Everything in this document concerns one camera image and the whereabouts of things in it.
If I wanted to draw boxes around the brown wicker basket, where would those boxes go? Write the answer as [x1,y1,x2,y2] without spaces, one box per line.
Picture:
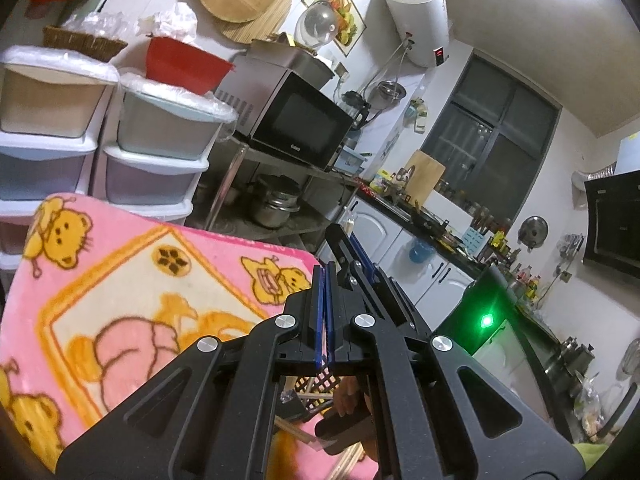
[42,25,128,63]

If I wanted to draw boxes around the light blue plastic container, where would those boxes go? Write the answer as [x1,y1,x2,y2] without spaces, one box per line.
[332,149,368,173]

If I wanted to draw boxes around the white plastic drawer tower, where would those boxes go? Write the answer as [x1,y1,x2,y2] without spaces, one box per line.
[0,45,121,271]
[92,72,238,226]

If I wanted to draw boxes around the person's left hand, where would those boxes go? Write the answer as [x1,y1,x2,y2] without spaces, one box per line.
[331,376,376,461]

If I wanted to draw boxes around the black kitchen counter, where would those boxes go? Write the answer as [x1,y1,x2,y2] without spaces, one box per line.
[357,187,566,351]

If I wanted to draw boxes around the round bamboo mat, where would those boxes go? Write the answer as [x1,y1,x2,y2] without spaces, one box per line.
[220,0,293,45]

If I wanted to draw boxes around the steel kettle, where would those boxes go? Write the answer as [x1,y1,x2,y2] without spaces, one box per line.
[559,337,597,378]

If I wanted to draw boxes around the pink printed blanket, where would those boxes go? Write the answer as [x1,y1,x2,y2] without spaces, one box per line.
[0,192,381,480]

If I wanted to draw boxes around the yellow green cloth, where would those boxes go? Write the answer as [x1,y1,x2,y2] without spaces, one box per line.
[572,440,626,480]

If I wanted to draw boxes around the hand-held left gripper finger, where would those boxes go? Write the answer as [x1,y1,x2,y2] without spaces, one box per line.
[55,262,326,480]
[324,260,586,480]

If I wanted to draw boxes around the black blender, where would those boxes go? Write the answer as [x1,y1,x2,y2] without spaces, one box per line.
[341,90,373,126]

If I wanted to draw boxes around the clear glass dome lid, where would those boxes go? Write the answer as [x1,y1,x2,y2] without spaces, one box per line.
[295,0,341,51]

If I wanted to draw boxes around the white water heater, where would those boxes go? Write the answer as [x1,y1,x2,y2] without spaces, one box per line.
[378,0,448,68]

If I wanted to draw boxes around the black microwave oven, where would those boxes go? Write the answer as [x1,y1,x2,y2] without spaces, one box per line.
[215,55,356,173]

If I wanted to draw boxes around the food wall poster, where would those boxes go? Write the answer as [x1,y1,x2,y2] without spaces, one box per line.
[302,0,366,56]

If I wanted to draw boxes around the metal kitchen rack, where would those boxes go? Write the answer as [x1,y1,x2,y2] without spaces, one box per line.
[200,135,361,251]

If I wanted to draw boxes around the dark framed window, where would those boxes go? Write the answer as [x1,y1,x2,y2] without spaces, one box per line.
[420,50,563,218]

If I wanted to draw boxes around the silver exhaust duct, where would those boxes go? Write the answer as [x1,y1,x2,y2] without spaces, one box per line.
[571,162,618,208]

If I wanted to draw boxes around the wooden cutting board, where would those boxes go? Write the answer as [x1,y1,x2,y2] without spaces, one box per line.
[402,150,447,208]

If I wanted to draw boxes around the crumpled white plastic bag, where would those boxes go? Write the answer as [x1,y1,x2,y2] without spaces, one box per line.
[140,2,198,43]

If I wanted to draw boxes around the red plastic basin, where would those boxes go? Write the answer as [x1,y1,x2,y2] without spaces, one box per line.
[144,36,236,96]

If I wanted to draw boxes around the hanging steel pot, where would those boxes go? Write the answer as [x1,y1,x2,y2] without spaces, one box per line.
[375,80,407,103]

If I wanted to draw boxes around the light blue knife block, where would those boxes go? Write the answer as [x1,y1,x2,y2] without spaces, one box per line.
[460,225,488,261]

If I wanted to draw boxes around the steel container with lid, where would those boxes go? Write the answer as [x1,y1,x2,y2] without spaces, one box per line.
[247,35,335,88]

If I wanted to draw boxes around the hanging steel lid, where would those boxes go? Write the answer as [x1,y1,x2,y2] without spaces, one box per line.
[516,215,549,252]

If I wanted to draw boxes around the black range hood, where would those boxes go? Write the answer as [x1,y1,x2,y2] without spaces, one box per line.
[582,170,640,266]

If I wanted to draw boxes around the stacked steel pots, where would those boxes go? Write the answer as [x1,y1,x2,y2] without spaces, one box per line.
[250,175,303,228]

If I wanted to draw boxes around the row of spice bottles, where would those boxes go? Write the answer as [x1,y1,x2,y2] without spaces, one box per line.
[435,180,513,248]

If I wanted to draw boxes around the bunch of wooden chopsticks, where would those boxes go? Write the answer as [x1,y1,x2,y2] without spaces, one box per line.
[275,377,366,480]

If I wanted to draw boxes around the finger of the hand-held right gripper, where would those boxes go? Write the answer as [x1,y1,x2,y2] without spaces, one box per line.
[350,232,401,311]
[325,222,373,306]

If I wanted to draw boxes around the white kitchen cabinets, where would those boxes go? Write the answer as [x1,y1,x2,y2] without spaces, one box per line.
[345,195,506,321]

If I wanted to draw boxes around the grey-green plastic utensil holder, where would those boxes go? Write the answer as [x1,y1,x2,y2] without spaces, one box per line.
[280,367,351,423]

